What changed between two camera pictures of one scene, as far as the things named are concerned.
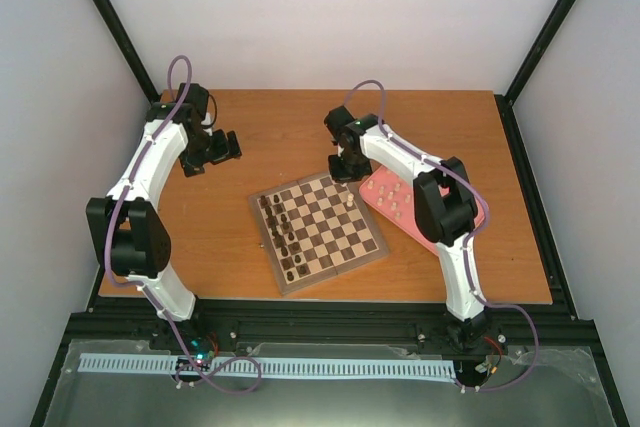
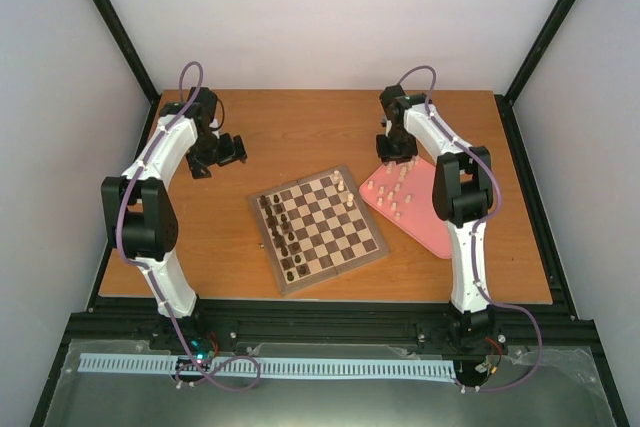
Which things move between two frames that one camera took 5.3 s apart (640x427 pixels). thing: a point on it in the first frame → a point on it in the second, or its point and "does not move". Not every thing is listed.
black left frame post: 107,11 does not move
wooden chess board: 314,229 does not move
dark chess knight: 286,263 does not move
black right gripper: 338,176 → 386,157
